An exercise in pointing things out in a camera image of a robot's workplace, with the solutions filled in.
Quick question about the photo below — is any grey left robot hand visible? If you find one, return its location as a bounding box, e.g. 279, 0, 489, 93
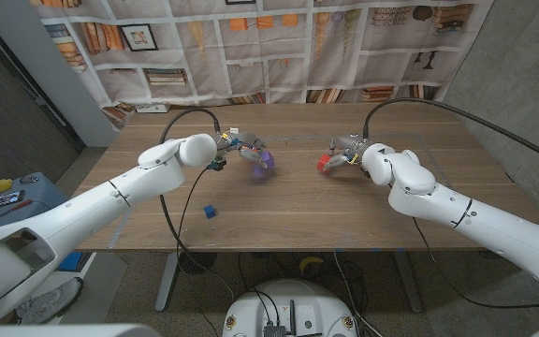
225, 131, 270, 169

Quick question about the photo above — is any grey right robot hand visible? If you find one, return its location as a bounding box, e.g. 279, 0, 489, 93
323, 134, 371, 173

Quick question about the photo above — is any purple magnetic block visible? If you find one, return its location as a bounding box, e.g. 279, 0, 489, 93
255, 149, 277, 172

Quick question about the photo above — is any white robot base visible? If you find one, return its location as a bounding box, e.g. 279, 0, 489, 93
221, 279, 359, 337

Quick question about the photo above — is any yellow toy banana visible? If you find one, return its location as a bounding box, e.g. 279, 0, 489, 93
299, 255, 326, 276

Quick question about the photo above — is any printed bookshelf backdrop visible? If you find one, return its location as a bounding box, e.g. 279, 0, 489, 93
28, 0, 495, 130

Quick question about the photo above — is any white power strip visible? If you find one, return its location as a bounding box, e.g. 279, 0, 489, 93
135, 103, 171, 114

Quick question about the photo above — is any black round floor base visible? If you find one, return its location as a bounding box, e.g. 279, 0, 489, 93
179, 251, 218, 276

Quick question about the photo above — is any grey table leg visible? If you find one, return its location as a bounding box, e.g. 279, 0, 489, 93
393, 250, 425, 314
154, 251, 182, 314

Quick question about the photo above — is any white low shelf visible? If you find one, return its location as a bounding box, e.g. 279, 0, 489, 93
0, 251, 128, 327

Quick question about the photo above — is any blue foam pad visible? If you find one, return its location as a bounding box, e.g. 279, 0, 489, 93
57, 251, 84, 272

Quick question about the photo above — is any red screwdriver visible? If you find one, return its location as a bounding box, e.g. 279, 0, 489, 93
0, 198, 34, 226

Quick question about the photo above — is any black smartphone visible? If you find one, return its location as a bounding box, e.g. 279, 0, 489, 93
0, 189, 26, 211

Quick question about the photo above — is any grey sneaker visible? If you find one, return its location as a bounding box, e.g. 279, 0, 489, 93
14, 276, 84, 325

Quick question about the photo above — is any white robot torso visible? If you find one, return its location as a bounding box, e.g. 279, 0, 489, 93
0, 322, 539, 337

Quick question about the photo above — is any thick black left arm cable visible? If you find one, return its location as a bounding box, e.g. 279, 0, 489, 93
158, 108, 236, 300

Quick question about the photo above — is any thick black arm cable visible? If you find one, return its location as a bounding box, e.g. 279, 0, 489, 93
158, 108, 236, 300
362, 96, 539, 170

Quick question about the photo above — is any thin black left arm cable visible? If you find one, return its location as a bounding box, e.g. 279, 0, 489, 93
177, 167, 210, 249

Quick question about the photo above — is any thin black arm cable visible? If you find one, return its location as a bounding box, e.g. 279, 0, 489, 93
412, 217, 539, 311
177, 167, 210, 249

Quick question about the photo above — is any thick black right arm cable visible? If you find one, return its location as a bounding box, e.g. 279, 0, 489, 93
362, 96, 539, 170

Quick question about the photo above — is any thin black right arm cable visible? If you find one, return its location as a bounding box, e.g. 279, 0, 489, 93
412, 217, 539, 311

